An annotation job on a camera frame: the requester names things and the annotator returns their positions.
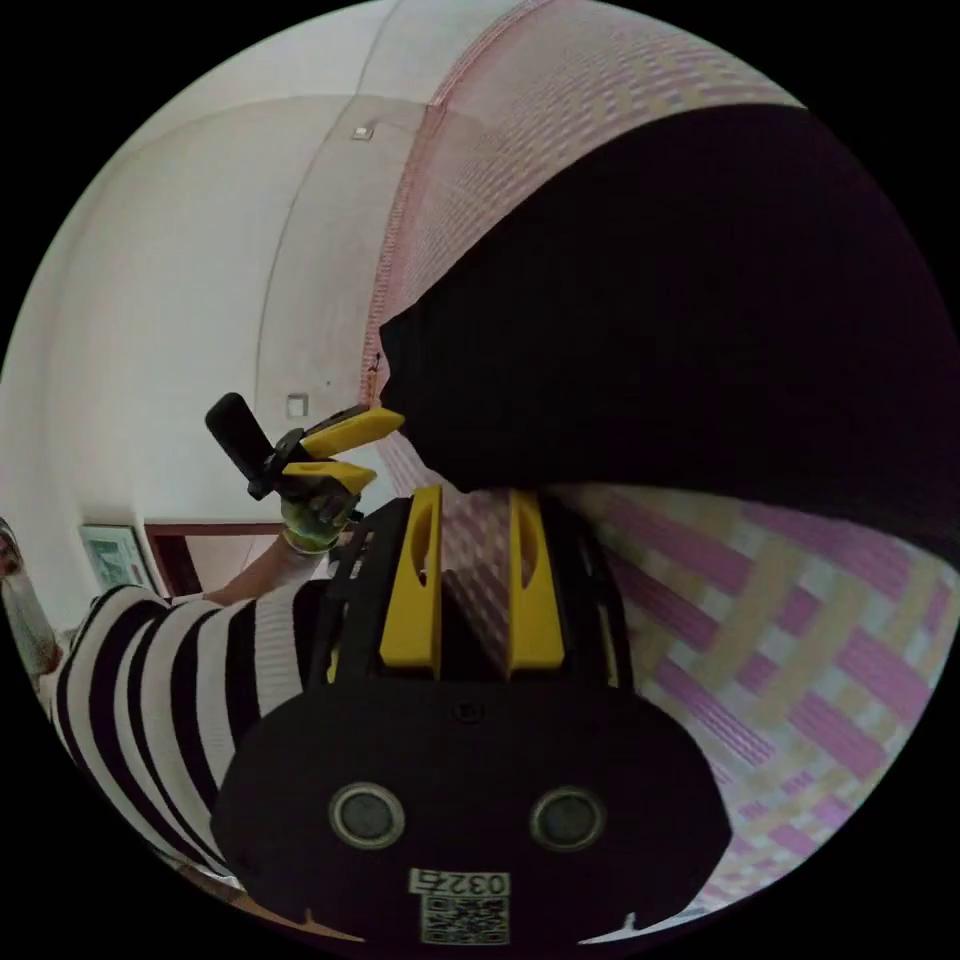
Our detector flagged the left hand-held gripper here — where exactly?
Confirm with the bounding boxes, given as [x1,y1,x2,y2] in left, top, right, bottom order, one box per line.
[247,405,406,526]

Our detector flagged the person's left hand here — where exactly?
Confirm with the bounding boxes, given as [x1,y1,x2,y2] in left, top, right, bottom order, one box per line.
[280,483,367,557]

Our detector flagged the dark wooden door frame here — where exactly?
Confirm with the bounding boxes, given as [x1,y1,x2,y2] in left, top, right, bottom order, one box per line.
[143,521,290,599]

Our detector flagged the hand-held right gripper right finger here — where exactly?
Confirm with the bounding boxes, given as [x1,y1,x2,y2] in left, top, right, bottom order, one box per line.
[508,490,566,673]

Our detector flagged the black pants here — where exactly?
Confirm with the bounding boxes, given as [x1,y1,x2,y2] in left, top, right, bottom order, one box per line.
[378,104,960,573]

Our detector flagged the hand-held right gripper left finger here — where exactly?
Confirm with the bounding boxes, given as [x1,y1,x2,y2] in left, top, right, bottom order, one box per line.
[379,484,445,671]

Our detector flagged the bed with pink woven mat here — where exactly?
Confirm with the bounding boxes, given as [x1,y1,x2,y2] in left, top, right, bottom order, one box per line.
[359,0,960,925]

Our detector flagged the person's body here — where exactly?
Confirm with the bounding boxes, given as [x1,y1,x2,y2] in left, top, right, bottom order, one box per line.
[0,515,331,890]

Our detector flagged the person's left forearm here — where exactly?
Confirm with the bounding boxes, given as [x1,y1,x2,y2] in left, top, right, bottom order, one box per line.
[200,536,333,607]

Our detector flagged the framed picture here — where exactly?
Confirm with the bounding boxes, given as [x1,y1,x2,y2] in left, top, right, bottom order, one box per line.
[77,523,155,594]

